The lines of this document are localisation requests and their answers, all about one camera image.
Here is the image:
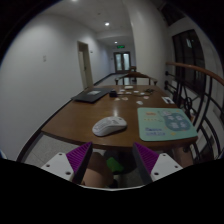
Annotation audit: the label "white notebook with pen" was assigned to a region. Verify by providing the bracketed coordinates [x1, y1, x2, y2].
[161, 96, 176, 105]

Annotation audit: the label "ceiling lights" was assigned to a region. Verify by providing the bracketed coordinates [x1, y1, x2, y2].
[69, 0, 119, 45]

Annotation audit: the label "dark-framed window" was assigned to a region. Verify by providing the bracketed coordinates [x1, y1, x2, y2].
[171, 29, 206, 95]

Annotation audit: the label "wooden armchair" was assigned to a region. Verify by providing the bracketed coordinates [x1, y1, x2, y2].
[114, 71, 159, 86]

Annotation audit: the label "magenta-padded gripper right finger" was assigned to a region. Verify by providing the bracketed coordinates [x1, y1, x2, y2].
[132, 141, 184, 185]

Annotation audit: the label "open doorway with wooden frame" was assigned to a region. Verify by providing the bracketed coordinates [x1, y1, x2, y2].
[77, 40, 94, 90]

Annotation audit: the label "dark closed laptop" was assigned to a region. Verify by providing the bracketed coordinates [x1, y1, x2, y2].
[71, 87, 111, 104]

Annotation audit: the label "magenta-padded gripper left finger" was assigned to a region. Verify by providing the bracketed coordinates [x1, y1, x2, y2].
[40, 141, 94, 185]

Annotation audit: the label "person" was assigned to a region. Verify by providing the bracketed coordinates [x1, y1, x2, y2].
[82, 152, 125, 188]

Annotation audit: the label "green printed mouse pad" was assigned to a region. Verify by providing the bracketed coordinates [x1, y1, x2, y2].
[137, 106, 199, 143]

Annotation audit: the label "glazed double door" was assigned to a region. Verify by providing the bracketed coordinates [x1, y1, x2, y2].
[113, 51, 132, 74]

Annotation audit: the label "white perforated computer mouse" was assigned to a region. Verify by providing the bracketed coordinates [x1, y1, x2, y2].
[91, 115, 128, 138]

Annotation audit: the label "black railing with wooden handrail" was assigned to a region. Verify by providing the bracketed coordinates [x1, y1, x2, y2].
[164, 60, 224, 162]

